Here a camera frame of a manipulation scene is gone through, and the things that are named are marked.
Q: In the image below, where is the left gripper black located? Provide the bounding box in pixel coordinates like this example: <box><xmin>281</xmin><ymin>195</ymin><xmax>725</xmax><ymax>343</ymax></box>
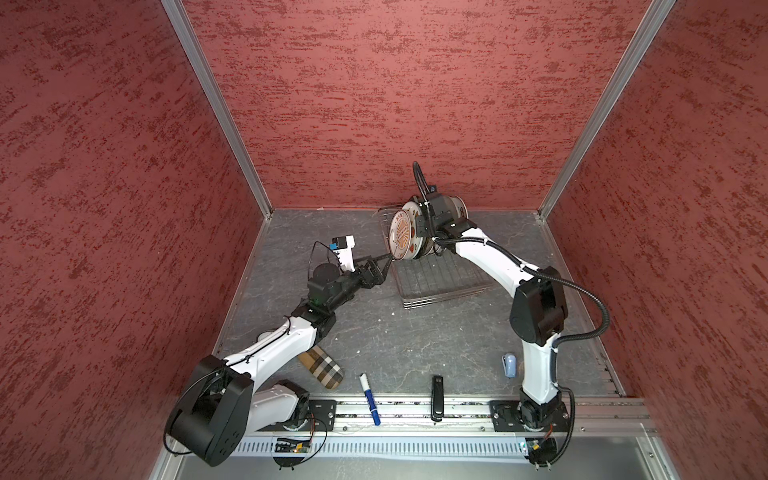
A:
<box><xmin>328</xmin><ymin>253</ymin><xmax>393</xmax><ymax>311</ymax></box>

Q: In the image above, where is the watermelon pattern white plate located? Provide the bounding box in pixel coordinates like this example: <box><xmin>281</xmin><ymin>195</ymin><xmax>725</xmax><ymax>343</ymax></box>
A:
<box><xmin>402</xmin><ymin>200</ymin><xmax>426</xmax><ymax>231</ymax></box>

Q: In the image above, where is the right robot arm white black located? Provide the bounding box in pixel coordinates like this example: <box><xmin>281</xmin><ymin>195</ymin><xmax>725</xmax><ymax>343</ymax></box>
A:
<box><xmin>422</xmin><ymin>193</ymin><xmax>611</xmax><ymax>431</ymax></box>

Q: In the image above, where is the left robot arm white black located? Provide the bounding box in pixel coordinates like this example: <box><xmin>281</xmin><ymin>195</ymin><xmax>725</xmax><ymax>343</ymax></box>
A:
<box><xmin>163</xmin><ymin>254</ymin><xmax>393</xmax><ymax>466</ymax></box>

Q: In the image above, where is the red patterned rear plate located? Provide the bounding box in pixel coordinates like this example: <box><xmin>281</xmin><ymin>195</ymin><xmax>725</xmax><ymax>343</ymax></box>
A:
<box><xmin>450</xmin><ymin>196</ymin><xmax>469</xmax><ymax>219</ymax></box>

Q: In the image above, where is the orange striped front plate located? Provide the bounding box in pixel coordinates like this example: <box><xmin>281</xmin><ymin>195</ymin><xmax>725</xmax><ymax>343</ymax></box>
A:
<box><xmin>388</xmin><ymin>209</ymin><xmax>419</xmax><ymax>261</ymax></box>

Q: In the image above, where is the plaid glasses case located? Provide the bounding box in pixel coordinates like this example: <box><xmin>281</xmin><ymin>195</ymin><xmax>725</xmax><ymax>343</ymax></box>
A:
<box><xmin>298</xmin><ymin>345</ymin><xmax>344</xmax><ymax>390</ymax></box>

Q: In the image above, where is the black remote stick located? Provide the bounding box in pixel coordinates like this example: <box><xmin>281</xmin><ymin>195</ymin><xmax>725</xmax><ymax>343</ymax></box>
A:
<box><xmin>430</xmin><ymin>375</ymin><xmax>445</xmax><ymax>423</ymax></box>

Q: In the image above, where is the light blue small bottle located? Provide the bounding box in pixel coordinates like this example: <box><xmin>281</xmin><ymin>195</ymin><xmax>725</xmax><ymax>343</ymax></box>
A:
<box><xmin>502</xmin><ymin>353</ymin><xmax>517</xmax><ymax>378</ymax></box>

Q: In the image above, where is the blue white marker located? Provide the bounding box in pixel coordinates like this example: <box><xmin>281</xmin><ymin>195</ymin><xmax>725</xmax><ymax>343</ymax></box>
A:
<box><xmin>359</xmin><ymin>373</ymin><xmax>381</xmax><ymax>426</ymax></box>

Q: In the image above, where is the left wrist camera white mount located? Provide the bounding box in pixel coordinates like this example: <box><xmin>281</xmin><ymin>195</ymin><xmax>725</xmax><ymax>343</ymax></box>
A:
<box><xmin>329</xmin><ymin>235</ymin><xmax>355</xmax><ymax>272</ymax></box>

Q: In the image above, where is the wire dish rack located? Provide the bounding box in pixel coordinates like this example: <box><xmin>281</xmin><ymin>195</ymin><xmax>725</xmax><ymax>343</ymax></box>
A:
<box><xmin>378</xmin><ymin>205</ymin><xmax>493</xmax><ymax>308</ymax></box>

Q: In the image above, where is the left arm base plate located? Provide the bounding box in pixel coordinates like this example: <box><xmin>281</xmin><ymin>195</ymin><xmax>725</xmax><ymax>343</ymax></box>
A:
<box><xmin>277</xmin><ymin>399</ymin><xmax>338</xmax><ymax>432</ymax></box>

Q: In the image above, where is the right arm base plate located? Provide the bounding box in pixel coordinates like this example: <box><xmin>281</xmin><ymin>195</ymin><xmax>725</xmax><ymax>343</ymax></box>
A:
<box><xmin>489</xmin><ymin>398</ymin><xmax>571</xmax><ymax>433</ymax></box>

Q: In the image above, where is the left circuit board with wires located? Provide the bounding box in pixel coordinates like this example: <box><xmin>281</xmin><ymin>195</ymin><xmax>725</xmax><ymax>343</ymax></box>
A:
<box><xmin>272</xmin><ymin>437</ymin><xmax>313</xmax><ymax>470</ymax></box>

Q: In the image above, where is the circuit board with wires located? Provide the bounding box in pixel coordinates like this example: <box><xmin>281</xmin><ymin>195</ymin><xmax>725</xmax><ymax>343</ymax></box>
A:
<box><xmin>272</xmin><ymin>437</ymin><xmax>313</xmax><ymax>470</ymax></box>
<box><xmin>525</xmin><ymin>438</ymin><xmax>559</xmax><ymax>468</ymax></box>

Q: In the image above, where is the right circuit board with wires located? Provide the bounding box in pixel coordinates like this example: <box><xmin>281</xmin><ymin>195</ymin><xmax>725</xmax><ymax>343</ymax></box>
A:
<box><xmin>525</xmin><ymin>438</ymin><xmax>559</xmax><ymax>468</ymax></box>

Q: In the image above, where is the aluminium front rail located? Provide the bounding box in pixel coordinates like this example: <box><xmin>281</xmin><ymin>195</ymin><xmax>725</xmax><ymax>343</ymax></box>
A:
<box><xmin>243</xmin><ymin>394</ymin><xmax>656</xmax><ymax>438</ymax></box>

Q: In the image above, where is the right corner aluminium post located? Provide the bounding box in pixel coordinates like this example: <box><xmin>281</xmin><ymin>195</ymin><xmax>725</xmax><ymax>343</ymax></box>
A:
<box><xmin>538</xmin><ymin>0</ymin><xmax>676</xmax><ymax>223</ymax></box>

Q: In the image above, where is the corner aluminium post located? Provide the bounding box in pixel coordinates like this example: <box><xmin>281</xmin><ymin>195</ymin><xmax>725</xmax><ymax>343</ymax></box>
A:
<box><xmin>161</xmin><ymin>0</ymin><xmax>274</xmax><ymax>220</ymax></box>
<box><xmin>538</xmin><ymin>0</ymin><xmax>676</xmax><ymax>223</ymax></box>

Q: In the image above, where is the left corner aluminium post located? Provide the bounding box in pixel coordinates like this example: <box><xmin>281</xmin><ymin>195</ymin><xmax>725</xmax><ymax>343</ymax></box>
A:
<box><xmin>161</xmin><ymin>0</ymin><xmax>274</xmax><ymax>220</ymax></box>

